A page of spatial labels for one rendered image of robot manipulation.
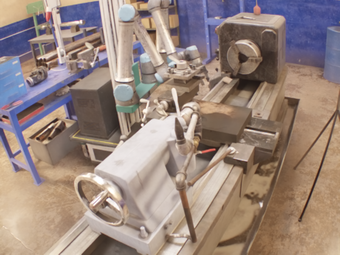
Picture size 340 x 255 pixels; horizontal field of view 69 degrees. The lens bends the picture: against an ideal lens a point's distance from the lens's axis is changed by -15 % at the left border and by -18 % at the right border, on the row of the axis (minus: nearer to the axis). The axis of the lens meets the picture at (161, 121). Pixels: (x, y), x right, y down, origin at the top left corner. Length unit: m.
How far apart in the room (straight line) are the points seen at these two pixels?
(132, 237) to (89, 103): 1.83
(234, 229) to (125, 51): 1.40
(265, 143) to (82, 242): 1.03
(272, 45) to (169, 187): 1.49
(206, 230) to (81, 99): 1.90
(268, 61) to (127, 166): 1.66
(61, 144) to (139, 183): 2.35
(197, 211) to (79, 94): 1.81
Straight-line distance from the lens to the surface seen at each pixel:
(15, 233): 2.66
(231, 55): 2.20
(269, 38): 2.25
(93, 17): 7.83
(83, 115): 2.81
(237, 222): 1.75
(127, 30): 2.08
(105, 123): 2.72
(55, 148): 3.22
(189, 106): 1.37
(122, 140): 1.20
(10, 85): 2.85
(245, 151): 1.49
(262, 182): 2.03
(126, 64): 2.14
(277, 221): 2.33
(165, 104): 1.65
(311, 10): 5.54
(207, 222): 1.19
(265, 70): 2.38
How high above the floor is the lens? 1.74
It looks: 29 degrees down
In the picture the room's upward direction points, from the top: 7 degrees counter-clockwise
